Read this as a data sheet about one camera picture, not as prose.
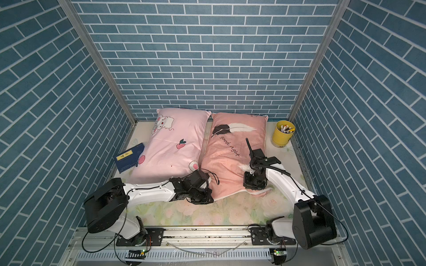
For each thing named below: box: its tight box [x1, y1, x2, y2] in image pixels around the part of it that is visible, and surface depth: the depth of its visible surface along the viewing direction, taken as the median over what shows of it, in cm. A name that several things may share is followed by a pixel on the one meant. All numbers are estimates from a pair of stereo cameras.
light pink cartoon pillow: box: [127, 108, 212, 184], surface depth 95 cm
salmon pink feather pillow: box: [200, 112, 272, 201], surface depth 96 cm
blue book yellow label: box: [115, 142, 145, 173], surface depth 103 cm
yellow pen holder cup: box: [272, 119, 296, 148], surface depth 102 cm
